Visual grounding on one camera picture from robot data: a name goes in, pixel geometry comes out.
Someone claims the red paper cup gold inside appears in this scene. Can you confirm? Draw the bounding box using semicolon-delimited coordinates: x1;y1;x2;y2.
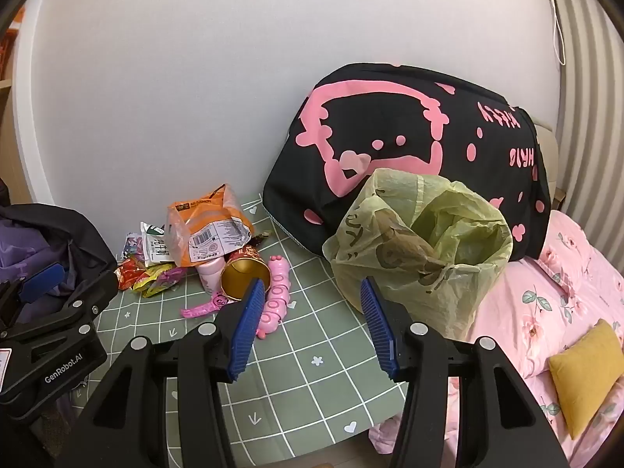
220;246;270;301

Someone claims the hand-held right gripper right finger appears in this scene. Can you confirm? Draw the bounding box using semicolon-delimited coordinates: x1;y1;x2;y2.
360;275;571;468

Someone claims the yellow pillow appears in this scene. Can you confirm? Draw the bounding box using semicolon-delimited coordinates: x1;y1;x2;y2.
548;319;620;440

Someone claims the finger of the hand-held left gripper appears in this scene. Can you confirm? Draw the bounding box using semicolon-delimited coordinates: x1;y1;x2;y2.
0;270;120;352
0;263;67;325

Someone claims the yellow-green snack packet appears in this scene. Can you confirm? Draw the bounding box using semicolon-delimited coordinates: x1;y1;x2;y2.
131;266;182;299

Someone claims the pink printed tissue packet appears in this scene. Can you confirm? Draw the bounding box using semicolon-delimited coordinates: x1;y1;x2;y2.
122;233;147;260

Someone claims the beige bed headboard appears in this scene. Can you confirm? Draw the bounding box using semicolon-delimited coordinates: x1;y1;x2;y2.
534;122;561;191

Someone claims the orange snack bag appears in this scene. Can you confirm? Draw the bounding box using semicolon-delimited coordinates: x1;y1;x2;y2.
163;184;255;268

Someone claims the pink toy watch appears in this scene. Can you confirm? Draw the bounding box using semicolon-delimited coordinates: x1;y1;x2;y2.
180;290;235;320

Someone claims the wooden shelf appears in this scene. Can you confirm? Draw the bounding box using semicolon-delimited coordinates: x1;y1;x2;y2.
0;5;26;196

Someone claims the pink floral bedsheet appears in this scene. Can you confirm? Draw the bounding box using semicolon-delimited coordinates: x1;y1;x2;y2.
368;209;624;468

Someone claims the purple cloth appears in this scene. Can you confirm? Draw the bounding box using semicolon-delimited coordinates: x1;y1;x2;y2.
0;219;74;303

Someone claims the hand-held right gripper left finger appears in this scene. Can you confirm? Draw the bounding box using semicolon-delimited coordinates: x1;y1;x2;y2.
53;277;266;468

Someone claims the green checked mat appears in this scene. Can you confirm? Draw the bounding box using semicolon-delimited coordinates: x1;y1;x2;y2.
73;192;410;442

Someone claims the pink caterpillar toy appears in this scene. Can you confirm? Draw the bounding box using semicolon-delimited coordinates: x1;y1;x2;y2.
253;253;296;339

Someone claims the white green packet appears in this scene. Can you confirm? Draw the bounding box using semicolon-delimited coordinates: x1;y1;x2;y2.
140;222;171;266

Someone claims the white cable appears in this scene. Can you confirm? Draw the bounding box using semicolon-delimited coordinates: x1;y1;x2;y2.
546;0;567;66

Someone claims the white pleated curtain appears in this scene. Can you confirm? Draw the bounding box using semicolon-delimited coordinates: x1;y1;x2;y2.
551;0;624;274

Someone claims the yellow-green plastic bag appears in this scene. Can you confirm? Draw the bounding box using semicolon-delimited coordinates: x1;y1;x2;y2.
323;168;514;342

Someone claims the dark jacket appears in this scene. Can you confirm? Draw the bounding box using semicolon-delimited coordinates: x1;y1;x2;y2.
0;202;119;332

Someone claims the pink cup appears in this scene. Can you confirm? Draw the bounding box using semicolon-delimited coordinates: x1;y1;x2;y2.
197;256;227;297

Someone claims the black pink patterned cloth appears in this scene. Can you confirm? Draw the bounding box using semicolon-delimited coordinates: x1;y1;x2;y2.
262;62;553;260

